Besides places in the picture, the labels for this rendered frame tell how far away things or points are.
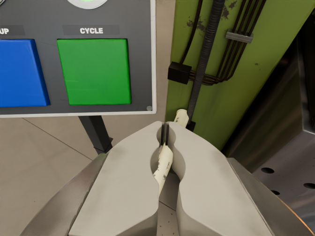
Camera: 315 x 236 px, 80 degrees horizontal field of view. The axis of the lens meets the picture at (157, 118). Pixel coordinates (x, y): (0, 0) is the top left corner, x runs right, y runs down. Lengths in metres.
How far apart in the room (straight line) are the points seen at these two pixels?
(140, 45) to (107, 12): 0.05
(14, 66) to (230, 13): 0.39
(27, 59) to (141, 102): 0.13
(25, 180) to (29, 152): 0.19
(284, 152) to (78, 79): 0.36
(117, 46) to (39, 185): 1.22
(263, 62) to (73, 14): 0.41
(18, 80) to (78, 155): 1.13
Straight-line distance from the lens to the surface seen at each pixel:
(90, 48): 0.23
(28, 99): 0.27
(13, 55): 0.26
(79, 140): 1.42
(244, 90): 0.57
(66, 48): 0.24
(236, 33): 0.47
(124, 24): 0.23
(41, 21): 0.25
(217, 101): 0.62
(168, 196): 1.19
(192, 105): 0.62
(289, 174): 0.49
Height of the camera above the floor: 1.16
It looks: 54 degrees down
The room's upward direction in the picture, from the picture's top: 2 degrees clockwise
